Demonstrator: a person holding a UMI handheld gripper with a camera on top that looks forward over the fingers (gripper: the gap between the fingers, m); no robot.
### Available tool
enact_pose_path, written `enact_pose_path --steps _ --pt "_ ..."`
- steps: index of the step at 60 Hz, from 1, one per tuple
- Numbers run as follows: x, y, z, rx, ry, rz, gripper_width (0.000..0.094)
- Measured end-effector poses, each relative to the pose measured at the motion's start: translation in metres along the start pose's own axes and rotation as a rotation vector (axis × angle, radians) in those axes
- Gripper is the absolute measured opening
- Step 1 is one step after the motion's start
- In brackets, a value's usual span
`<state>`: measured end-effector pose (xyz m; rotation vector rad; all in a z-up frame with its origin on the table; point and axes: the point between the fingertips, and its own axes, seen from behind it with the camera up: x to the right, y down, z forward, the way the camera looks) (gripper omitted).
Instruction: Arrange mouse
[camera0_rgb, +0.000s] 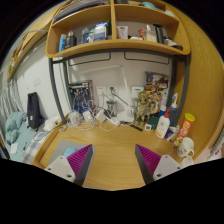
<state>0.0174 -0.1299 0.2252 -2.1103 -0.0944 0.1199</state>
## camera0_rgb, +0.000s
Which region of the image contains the red chips can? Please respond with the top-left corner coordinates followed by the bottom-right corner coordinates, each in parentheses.
top-left (173, 112), bottom-right (196, 148)

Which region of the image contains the clear plastic jar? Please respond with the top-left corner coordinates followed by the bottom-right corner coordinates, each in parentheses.
top-left (67, 110), bottom-right (83, 127)

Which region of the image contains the colourful figure box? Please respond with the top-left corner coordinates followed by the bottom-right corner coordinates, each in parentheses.
top-left (144, 71), bottom-right (170, 111)

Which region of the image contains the wooden shelf unit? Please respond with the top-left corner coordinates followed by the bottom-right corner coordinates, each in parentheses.
top-left (44, 0), bottom-right (191, 59)

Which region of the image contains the black hanging bag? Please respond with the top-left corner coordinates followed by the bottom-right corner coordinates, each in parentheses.
top-left (26, 92), bottom-right (44, 130)

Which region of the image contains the white printed mug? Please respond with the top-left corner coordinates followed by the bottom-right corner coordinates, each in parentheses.
top-left (176, 136), bottom-right (195, 158)

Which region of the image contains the white power strip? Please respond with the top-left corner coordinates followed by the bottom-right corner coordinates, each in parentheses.
top-left (106, 116), bottom-right (122, 127)

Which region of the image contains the white round plastic container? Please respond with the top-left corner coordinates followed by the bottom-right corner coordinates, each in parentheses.
top-left (179, 155), bottom-right (195, 168)

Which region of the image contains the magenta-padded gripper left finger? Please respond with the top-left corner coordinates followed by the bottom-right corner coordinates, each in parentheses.
top-left (44, 143), bottom-right (94, 187)

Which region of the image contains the white red-capped lotion bottle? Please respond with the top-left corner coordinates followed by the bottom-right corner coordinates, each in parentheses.
top-left (154, 107), bottom-right (171, 139)

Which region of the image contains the blue robot model box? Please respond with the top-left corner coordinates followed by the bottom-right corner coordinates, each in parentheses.
top-left (68, 79), bottom-right (95, 114)

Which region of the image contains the grey metal desk frame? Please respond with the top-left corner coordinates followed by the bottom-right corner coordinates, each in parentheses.
top-left (48, 48), bottom-right (192, 128)

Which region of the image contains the white charger block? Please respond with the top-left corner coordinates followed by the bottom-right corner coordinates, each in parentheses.
top-left (94, 109), bottom-right (108, 124)

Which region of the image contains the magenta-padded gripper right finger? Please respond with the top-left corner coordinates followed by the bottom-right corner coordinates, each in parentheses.
top-left (134, 143), bottom-right (183, 185)

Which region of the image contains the white crumpled bag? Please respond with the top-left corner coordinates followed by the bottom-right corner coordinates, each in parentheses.
top-left (43, 115), bottom-right (63, 132)

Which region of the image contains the white wall socket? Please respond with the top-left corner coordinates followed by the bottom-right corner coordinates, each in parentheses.
top-left (95, 85), bottom-right (108, 100)
top-left (107, 84), bottom-right (118, 98)

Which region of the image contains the dark spray bottle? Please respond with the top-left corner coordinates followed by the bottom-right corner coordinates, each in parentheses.
top-left (168, 93), bottom-right (179, 128)

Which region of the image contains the brown tree figurine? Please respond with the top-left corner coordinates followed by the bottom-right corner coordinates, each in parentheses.
top-left (134, 90), bottom-right (152, 129)

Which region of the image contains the blue small carton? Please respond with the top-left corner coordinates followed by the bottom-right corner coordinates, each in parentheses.
top-left (164, 125), bottom-right (179, 141)

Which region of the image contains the bed with teal blanket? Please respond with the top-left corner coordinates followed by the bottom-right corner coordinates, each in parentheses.
top-left (0, 111), bottom-right (44, 164)

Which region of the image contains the white desk lamp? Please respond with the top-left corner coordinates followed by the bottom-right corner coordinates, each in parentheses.
top-left (78, 64), bottom-right (134, 123)

